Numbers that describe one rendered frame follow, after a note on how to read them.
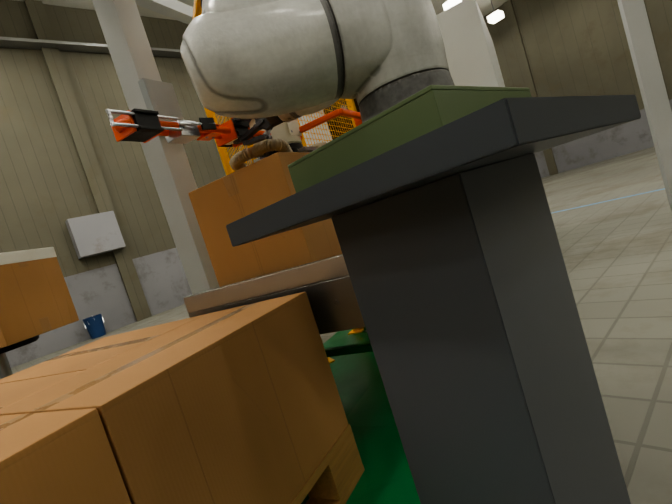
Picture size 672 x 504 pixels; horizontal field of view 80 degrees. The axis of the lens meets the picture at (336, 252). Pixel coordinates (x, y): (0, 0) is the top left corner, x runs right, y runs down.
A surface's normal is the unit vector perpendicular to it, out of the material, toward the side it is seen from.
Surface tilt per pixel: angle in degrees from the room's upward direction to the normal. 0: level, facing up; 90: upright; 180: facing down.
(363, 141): 90
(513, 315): 90
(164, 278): 90
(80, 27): 90
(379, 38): 101
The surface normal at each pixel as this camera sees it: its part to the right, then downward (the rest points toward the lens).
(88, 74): 0.65, -0.15
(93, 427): 0.84, -0.23
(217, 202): -0.46, 0.20
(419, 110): -0.70, 0.26
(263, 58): 0.20, 0.36
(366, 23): 0.13, 0.10
